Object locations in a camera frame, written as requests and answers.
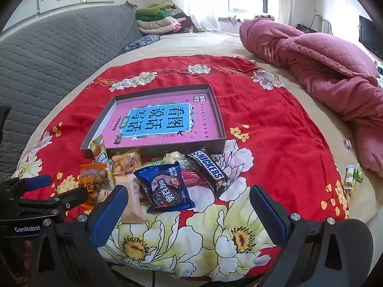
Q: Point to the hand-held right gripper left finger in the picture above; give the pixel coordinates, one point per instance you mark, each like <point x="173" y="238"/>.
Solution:
<point x="107" y="215"/>

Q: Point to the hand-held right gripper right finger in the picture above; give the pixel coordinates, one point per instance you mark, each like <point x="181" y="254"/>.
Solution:
<point x="269" y="215"/>

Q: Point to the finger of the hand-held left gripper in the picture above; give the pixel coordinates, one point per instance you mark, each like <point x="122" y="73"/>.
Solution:
<point x="37" y="182"/>
<point x="71" y="198"/>

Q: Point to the clear oat cracker packet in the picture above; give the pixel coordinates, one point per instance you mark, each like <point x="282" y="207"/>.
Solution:
<point x="103" y="193"/>

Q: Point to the orange peanut packet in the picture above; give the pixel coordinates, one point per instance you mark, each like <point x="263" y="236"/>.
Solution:
<point x="89" y="182"/>

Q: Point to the beige cracker packet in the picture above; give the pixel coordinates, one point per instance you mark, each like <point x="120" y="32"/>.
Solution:
<point x="131" y="203"/>

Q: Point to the yellow panda snack packet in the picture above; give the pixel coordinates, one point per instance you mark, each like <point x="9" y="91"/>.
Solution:
<point x="100" y="152"/>

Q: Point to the orange white rice cracker packet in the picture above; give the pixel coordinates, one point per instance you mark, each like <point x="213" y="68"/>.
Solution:
<point x="125" y="161"/>

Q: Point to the blue cookie packet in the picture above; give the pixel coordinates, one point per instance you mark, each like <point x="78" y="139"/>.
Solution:
<point x="164" y="188"/>

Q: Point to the brown chocolate bar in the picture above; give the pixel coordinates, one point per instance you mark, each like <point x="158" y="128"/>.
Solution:
<point x="206" y="167"/>

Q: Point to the red wafer packet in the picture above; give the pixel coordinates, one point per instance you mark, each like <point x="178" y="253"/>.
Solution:
<point x="194" y="178"/>

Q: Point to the green yellow cake packet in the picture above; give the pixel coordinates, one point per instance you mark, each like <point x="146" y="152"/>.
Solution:
<point x="173" y="157"/>

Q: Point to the grey cardboard box with pink bottom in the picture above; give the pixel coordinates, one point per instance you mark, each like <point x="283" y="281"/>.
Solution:
<point x="203" y="119"/>

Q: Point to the small yellow white packet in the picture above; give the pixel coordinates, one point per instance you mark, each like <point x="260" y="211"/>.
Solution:
<point x="348" y="176"/>

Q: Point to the red floral cloth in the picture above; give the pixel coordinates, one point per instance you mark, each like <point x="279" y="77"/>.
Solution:
<point x="269" y="125"/>

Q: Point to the small green packet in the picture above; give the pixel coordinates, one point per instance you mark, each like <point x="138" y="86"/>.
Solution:
<point x="358" y="173"/>

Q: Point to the small pink candy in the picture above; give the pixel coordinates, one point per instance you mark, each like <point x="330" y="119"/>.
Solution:
<point x="347" y="143"/>

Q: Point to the grey quilted headboard cover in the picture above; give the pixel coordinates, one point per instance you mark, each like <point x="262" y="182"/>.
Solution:
<point x="54" y="65"/>

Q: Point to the pink quilt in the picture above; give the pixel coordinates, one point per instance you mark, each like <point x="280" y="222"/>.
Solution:
<point x="323" y="56"/>

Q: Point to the dark floral cloth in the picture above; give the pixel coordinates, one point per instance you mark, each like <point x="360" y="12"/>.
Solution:
<point x="140" y="43"/>

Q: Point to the black bag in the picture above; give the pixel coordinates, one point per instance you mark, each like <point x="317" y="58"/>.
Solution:
<point x="305" y="29"/>

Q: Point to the stack of folded clothes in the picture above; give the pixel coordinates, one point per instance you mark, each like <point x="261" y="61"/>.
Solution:
<point x="158" y="18"/>

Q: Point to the black television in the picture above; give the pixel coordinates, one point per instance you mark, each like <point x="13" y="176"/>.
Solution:
<point x="371" y="36"/>

